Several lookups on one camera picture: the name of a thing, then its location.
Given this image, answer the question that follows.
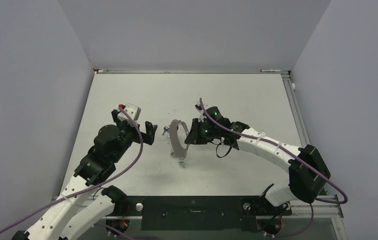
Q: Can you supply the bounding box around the aluminium frame rail back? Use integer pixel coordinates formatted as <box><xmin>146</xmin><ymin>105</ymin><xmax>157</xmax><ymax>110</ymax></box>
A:
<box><xmin>94</xmin><ymin>69</ymin><xmax>290</xmax><ymax>74</ymax></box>

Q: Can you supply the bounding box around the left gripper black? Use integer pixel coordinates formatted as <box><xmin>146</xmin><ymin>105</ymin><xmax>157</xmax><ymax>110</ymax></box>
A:
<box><xmin>111</xmin><ymin>111</ymin><xmax>156</xmax><ymax>163</ymax></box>

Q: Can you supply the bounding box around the aluminium frame rail right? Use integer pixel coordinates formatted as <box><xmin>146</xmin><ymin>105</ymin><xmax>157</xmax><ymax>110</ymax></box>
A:
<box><xmin>281</xmin><ymin>72</ymin><xmax>311</xmax><ymax>148</ymax></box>

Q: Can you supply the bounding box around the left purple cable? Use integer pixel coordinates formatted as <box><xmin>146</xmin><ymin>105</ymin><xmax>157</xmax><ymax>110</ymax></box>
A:
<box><xmin>0</xmin><ymin>105</ymin><xmax>158</xmax><ymax>240</ymax></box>

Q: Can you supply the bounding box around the purple cable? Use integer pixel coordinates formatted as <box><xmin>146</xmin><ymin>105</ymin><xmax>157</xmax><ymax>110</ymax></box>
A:
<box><xmin>0</xmin><ymin>105</ymin><xmax>158</xmax><ymax>240</ymax></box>
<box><xmin>198</xmin><ymin>97</ymin><xmax>349</xmax><ymax>238</ymax></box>

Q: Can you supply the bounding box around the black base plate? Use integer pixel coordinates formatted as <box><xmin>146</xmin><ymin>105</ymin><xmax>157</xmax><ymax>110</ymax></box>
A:
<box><xmin>106</xmin><ymin>195</ymin><xmax>292</xmax><ymax>232</ymax></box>

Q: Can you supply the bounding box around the metal key organizer plate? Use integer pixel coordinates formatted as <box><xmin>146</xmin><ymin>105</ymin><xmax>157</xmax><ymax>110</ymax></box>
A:
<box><xmin>166</xmin><ymin>119</ymin><xmax>189</xmax><ymax>161</ymax></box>

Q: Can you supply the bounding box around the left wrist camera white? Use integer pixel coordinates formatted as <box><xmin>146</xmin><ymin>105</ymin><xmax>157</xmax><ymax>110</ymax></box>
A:
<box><xmin>117</xmin><ymin>104</ymin><xmax>141</xmax><ymax>124</ymax></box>

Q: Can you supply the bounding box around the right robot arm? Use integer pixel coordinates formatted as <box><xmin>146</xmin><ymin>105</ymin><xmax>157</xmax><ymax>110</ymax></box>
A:
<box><xmin>185</xmin><ymin>104</ymin><xmax>331</xmax><ymax>214</ymax></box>

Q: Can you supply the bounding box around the aluminium frame rail front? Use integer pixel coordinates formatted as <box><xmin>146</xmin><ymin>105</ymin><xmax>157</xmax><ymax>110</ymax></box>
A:
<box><xmin>44</xmin><ymin>195</ymin><xmax>344</xmax><ymax>220</ymax></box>

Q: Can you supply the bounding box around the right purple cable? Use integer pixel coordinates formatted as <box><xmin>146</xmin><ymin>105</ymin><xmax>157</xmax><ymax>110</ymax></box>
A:
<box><xmin>198</xmin><ymin>97</ymin><xmax>349</xmax><ymax>238</ymax></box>

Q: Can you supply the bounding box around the aluminium frame rail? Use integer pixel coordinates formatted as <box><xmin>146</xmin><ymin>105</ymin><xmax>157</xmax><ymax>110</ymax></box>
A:
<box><xmin>94</xmin><ymin>69</ymin><xmax>290</xmax><ymax>74</ymax></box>
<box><xmin>44</xmin><ymin>195</ymin><xmax>344</xmax><ymax>220</ymax></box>
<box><xmin>281</xmin><ymin>72</ymin><xmax>311</xmax><ymax>148</ymax></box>

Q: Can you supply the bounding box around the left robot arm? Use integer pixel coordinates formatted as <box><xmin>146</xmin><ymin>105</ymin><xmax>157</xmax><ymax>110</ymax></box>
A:
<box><xmin>13</xmin><ymin>104</ymin><xmax>158</xmax><ymax>240</ymax></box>

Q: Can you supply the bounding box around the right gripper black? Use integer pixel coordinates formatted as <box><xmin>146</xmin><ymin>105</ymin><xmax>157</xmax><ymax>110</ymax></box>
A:
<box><xmin>186</xmin><ymin>118</ymin><xmax>220</xmax><ymax>145</ymax></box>

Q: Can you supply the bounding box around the key with blue tag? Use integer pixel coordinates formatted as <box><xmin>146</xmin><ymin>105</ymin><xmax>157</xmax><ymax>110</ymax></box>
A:
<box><xmin>162</xmin><ymin>126</ymin><xmax>171</xmax><ymax>136</ymax></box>

